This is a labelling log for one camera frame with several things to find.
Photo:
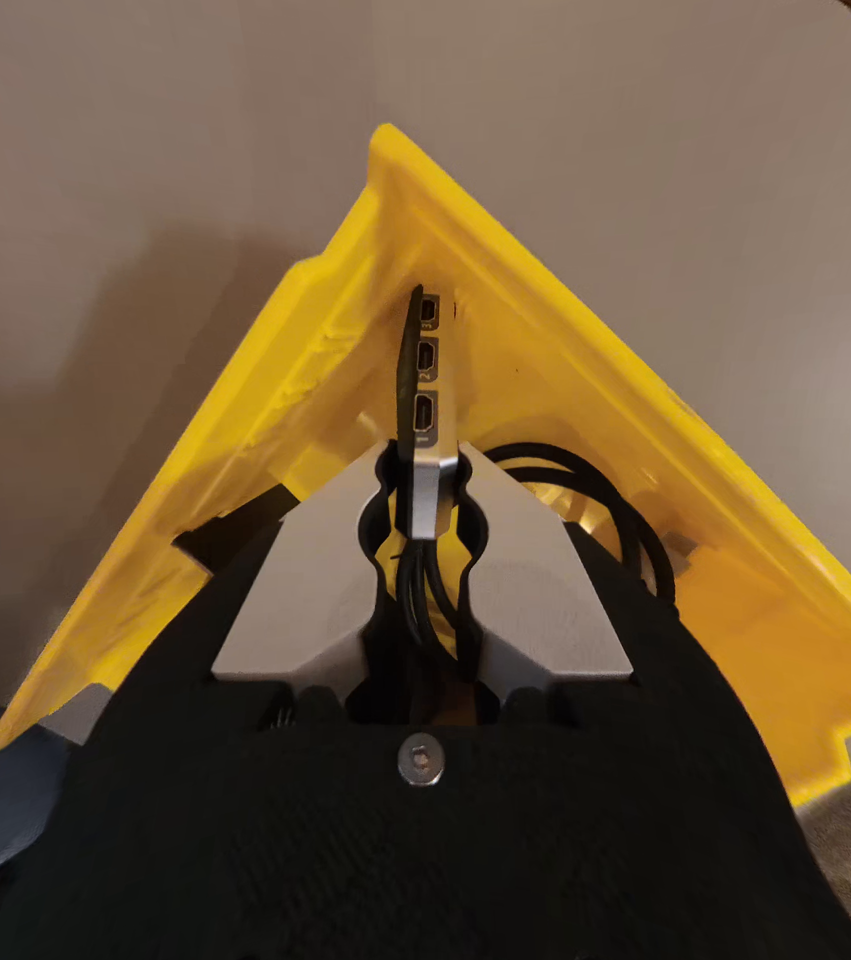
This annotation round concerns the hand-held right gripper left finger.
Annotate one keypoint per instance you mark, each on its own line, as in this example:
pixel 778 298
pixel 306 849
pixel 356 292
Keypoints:
pixel 298 600

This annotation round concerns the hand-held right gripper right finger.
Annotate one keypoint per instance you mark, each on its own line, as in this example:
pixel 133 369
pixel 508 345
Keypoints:
pixel 545 607

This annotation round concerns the black USB hub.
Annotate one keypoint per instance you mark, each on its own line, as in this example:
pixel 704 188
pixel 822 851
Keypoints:
pixel 425 450

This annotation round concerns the yellow bin with black divider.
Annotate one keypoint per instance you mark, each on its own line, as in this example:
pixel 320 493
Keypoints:
pixel 545 330

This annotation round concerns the black divider panel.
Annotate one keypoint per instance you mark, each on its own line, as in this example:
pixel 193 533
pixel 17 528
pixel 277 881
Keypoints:
pixel 208 544

